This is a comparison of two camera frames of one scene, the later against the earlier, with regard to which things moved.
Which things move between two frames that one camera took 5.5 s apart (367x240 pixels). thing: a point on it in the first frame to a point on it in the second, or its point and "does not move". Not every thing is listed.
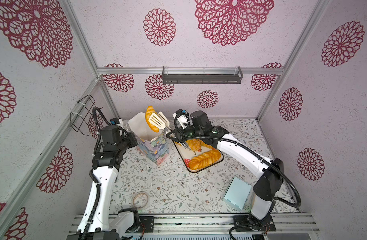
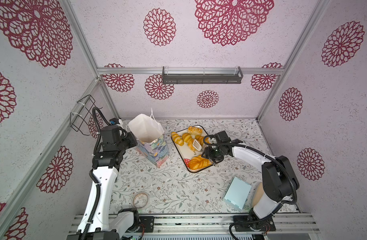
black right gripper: (178, 138) to (208, 153)
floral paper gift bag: (153, 145) does not move
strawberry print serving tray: (186, 154) does not move
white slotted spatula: (160, 121) to (196, 145)
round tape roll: (140, 200) does not move
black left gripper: (130, 136) does not move
